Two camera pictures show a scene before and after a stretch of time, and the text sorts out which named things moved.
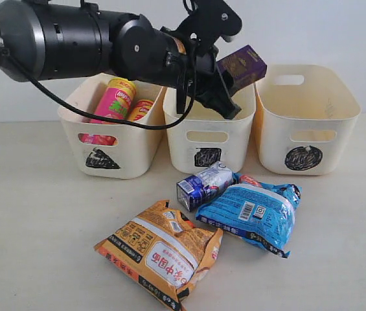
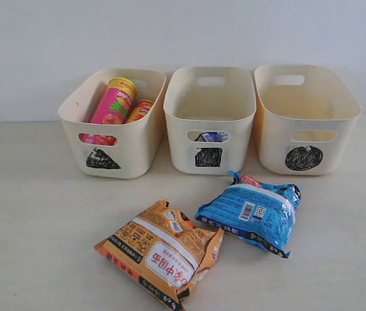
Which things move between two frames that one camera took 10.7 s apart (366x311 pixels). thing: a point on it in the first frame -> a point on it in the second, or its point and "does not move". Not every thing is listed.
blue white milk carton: (204, 186) -> (213, 137)
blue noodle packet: (264, 213) does not move
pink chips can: (117, 102) does not move
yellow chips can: (140, 108) does not move
